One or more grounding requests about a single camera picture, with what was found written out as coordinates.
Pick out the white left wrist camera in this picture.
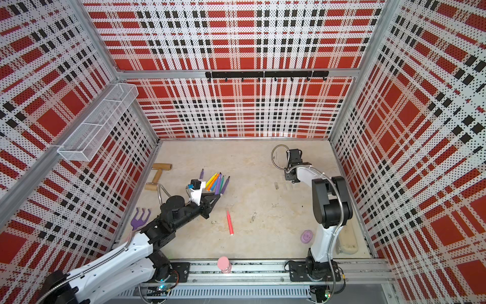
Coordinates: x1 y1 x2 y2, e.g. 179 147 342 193
187 179 206 206

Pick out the violet marker pen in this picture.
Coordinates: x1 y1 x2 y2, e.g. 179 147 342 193
220 176 230 195

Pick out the yellow marker pen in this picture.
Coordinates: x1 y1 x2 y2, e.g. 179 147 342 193
205 173 218 189

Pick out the white wire mesh basket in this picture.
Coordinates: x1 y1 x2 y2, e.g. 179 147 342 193
57 83 138 162

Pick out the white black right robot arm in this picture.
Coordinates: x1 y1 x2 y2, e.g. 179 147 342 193
283 149 353 282

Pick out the blue marker pen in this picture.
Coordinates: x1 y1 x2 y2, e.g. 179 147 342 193
210 174 221 192

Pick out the black hook rail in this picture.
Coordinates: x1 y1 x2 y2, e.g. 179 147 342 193
205 70 330 81

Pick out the pink marker pen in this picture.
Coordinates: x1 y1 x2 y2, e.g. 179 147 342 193
226 211 234 236

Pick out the wooden roller tool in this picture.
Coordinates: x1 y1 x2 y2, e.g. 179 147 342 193
144 163 172 191

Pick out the light purple marker pen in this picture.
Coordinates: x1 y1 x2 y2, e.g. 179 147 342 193
215 174 223 195

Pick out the left base circuit board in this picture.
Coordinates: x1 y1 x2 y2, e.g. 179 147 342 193
147 284 173 297

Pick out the base circuit board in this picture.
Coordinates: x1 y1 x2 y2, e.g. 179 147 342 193
309 285 340 303
147 284 173 297

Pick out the right base circuit board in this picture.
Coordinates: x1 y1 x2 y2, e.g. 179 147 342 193
309 285 340 303

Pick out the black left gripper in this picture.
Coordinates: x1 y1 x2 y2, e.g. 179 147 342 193
171 192 220 231

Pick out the beige oval object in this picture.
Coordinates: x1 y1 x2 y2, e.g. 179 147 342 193
337 225 359 255

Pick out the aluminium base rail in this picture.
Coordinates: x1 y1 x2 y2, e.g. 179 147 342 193
113 259 396 301

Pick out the purple toy garden fork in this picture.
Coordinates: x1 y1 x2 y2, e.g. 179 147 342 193
130 207 151 231

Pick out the pink cylinder on rail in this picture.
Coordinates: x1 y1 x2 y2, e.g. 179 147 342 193
217 257 232 274

